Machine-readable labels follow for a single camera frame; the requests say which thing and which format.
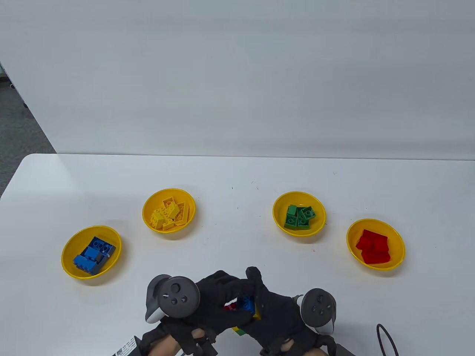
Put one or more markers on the person's right hand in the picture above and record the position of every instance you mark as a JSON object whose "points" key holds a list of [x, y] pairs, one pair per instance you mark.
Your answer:
{"points": [[278, 315]]}

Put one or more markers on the person's left hand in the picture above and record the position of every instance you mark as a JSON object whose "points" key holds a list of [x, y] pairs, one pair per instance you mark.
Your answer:
{"points": [[215, 296]]}

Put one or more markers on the cube shaped toy brick stack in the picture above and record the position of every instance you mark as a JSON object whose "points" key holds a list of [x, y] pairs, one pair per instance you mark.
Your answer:
{"points": [[245, 305]]}

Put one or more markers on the grey hand controller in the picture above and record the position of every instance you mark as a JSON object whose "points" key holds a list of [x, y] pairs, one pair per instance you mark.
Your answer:
{"points": [[178, 296], [319, 306]]}

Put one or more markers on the yellow square toy brick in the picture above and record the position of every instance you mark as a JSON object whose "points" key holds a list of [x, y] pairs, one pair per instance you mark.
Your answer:
{"points": [[169, 223], [172, 210], [169, 202]]}

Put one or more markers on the green long toy brick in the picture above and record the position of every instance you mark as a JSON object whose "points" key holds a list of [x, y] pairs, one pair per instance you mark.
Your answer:
{"points": [[304, 222]]}

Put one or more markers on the red square toy brick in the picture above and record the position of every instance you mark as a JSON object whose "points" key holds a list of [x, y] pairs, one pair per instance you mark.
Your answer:
{"points": [[370, 234], [381, 243], [363, 243]]}

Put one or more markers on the red long toy brick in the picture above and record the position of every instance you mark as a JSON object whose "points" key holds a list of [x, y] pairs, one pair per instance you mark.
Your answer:
{"points": [[377, 256]]}

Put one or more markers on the blue long toy brick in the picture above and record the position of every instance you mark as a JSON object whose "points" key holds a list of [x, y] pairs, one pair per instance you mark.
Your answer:
{"points": [[101, 262], [83, 263], [103, 245]]}

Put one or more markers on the blue square toy brick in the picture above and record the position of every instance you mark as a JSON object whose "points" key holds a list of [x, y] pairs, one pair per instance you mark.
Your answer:
{"points": [[91, 253]]}

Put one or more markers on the person's left forearm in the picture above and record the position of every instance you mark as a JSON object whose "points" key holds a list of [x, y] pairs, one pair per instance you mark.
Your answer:
{"points": [[163, 348]]}

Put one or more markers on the yellow plastic bowl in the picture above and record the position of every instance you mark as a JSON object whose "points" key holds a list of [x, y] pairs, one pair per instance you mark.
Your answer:
{"points": [[393, 230], [152, 202], [280, 215], [72, 244]]}

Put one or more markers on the grey right wrist camera unit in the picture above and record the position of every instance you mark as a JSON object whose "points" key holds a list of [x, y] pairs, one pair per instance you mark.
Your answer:
{"points": [[345, 351]]}

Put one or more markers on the black left wrist camera unit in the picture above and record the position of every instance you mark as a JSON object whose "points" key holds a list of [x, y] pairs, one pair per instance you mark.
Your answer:
{"points": [[126, 348]]}

